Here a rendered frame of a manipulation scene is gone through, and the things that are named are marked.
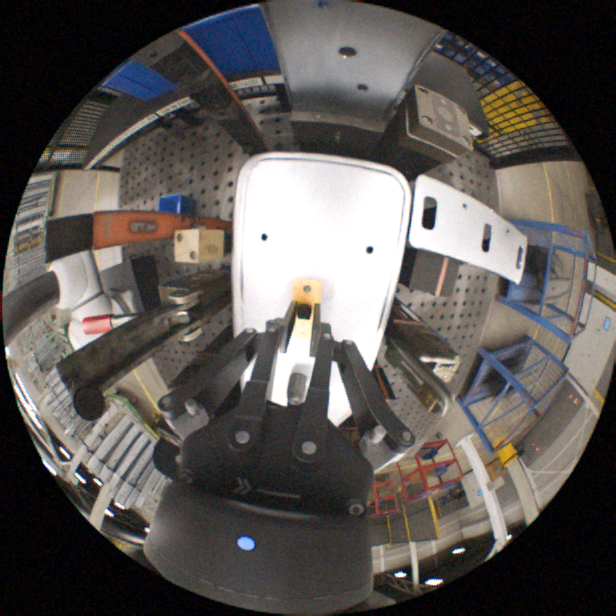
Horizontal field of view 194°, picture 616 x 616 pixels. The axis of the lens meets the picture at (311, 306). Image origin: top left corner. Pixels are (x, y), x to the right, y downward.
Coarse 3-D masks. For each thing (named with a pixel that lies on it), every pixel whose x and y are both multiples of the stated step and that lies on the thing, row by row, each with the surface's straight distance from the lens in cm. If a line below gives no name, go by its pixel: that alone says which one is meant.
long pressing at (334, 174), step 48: (240, 192) 24; (288, 192) 23; (336, 192) 23; (384, 192) 24; (240, 240) 24; (288, 240) 22; (336, 240) 22; (384, 240) 23; (240, 288) 25; (288, 288) 23; (336, 288) 23; (384, 288) 24; (336, 336) 25; (240, 384) 35; (336, 384) 31
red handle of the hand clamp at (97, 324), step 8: (136, 312) 25; (144, 312) 24; (184, 312) 22; (88, 320) 28; (96, 320) 27; (104, 320) 26; (112, 320) 26; (120, 320) 25; (128, 320) 25; (168, 320) 23; (176, 320) 23; (184, 320) 23; (88, 328) 28; (96, 328) 27; (104, 328) 26; (112, 328) 26
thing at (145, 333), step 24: (168, 312) 20; (120, 336) 18; (144, 336) 20; (168, 336) 21; (72, 360) 18; (96, 360) 19; (120, 360) 20; (144, 360) 20; (72, 384) 18; (96, 384) 19; (96, 408) 16
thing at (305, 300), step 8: (296, 280) 22; (304, 280) 22; (312, 280) 22; (296, 288) 22; (312, 288) 22; (320, 288) 22; (296, 296) 23; (304, 296) 23; (312, 296) 23; (320, 296) 23; (304, 304) 23; (312, 304) 23; (296, 312) 24; (312, 312) 23; (296, 320) 24; (304, 320) 24; (296, 328) 25; (296, 336) 25; (304, 336) 25
